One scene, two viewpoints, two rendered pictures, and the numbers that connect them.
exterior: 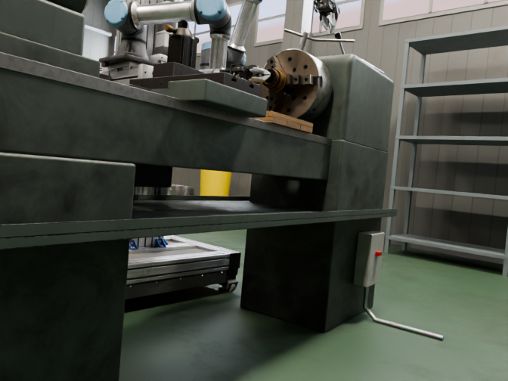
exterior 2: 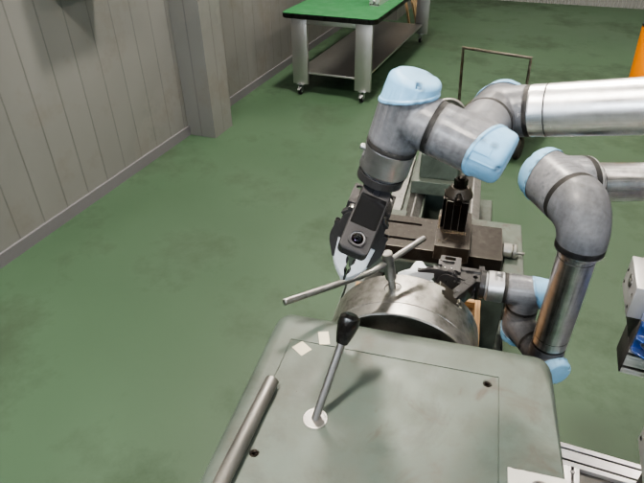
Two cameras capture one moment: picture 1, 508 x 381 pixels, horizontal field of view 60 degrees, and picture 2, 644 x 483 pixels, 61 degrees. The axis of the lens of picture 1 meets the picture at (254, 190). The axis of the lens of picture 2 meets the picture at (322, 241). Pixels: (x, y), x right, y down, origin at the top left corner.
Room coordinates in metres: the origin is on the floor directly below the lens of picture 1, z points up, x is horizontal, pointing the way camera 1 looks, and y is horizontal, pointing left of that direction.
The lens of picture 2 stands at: (2.72, -0.57, 1.93)
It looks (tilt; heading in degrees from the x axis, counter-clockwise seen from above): 35 degrees down; 160
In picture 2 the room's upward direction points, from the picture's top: 1 degrees counter-clockwise
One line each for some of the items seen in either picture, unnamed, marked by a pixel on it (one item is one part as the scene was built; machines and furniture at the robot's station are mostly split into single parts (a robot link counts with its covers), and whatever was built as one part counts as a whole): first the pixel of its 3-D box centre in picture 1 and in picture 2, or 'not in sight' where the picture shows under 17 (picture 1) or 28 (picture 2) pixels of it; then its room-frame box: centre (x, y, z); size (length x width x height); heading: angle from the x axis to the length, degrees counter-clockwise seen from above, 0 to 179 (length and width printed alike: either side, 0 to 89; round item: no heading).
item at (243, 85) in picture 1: (191, 88); (430, 240); (1.50, 0.24, 0.95); 0.43 x 0.18 x 0.04; 55
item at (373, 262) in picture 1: (401, 283); not in sight; (2.12, -0.75, 0.22); 0.42 x 0.18 x 0.44; 55
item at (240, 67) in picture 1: (236, 75); (459, 279); (1.84, 0.11, 1.08); 0.12 x 0.09 x 0.08; 55
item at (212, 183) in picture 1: (214, 191); not in sight; (6.50, 0.58, 0.36); 0.47 x 0.46 x 0.73; 48
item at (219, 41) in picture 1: (218, 61); (565, 289); (2.06, 0.22, 1.18); 0.12 x 0.11 x 0.49; 81
